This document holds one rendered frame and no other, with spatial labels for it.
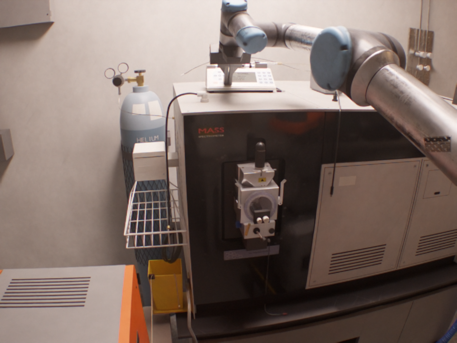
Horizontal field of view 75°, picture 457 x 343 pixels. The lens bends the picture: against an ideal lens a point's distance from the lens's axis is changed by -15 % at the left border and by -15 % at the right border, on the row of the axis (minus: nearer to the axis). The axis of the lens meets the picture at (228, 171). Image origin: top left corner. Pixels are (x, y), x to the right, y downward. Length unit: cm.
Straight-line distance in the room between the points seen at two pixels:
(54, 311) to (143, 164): 67
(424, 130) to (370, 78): 13
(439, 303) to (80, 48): 223
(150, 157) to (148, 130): 47
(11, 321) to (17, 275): 16
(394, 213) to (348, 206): 21
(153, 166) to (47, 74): 109
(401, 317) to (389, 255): 32
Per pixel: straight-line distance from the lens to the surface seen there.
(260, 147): 88
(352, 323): 142
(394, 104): 56
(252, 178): 90
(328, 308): 131
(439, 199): 141
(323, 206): 110
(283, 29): 101
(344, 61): 59
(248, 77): 126
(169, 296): 119
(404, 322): 162
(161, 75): 202
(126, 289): 77
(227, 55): 105
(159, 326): 126
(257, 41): 94
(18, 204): 243
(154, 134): 171
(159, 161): 124
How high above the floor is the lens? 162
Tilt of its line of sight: 21 degrees down
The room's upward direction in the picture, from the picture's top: straight up
